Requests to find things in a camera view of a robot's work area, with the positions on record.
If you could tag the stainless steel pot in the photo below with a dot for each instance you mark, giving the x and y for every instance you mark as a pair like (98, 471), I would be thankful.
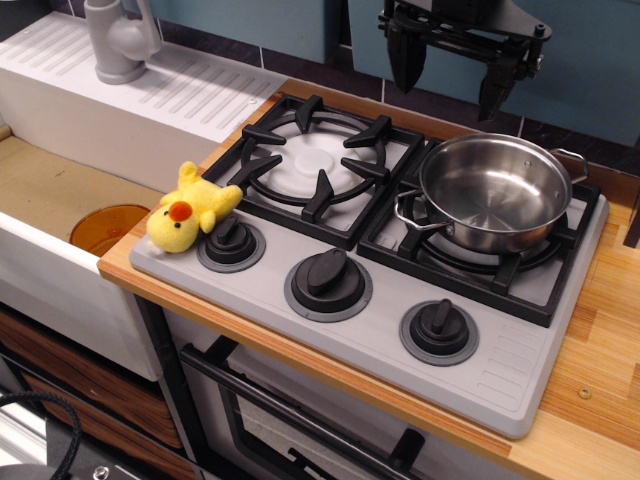
(492, 193)

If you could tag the grey toy stove top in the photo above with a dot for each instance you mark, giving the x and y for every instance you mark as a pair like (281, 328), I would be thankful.
(499, 387)

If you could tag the yellow stuffed duck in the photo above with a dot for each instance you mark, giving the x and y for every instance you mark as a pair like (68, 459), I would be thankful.
(193, 208)

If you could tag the wooden drawer fronts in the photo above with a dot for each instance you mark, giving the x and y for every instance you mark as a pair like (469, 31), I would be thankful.
(120, 410)

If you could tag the black right stove knob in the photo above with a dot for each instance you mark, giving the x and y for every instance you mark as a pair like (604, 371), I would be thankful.
(439, 333)

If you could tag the white toy sink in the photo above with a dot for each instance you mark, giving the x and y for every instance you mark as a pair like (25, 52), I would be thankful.
(72, 144)

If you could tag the brass screw in counter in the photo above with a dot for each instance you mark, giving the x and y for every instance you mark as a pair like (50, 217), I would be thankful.
(585, 393)

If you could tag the black right burner grate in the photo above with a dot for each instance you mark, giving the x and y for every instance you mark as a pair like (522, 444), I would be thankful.
(532, 295)

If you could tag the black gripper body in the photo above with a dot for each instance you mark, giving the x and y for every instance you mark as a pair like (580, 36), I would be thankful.
(478, 30)

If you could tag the black burner grate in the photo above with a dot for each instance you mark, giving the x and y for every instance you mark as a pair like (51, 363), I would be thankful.
(532, 295)
(333, 219)

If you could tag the black stove knob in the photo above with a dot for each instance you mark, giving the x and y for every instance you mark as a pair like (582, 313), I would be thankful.
(328, 287)
(439, 333)
(233, 246)

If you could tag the grey toy faucet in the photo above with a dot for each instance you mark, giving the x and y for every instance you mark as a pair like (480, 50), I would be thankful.
(121, 45)

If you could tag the oven door with black handle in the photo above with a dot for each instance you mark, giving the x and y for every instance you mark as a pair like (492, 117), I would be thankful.
(291, 443)

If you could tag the orange plastic cup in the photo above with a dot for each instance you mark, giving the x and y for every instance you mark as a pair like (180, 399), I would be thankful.
(100, 230)

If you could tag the black middle stove knob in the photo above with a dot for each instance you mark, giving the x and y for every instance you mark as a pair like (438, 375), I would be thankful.
(328, 287)

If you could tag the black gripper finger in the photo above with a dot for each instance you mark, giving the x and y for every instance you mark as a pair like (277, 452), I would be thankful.
(406, 48)
(501, 76)

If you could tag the black left burner grate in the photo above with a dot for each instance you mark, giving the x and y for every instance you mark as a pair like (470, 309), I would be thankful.
(333, 219)

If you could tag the black left stove knob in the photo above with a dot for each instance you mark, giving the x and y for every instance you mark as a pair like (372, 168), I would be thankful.
(233, 246)

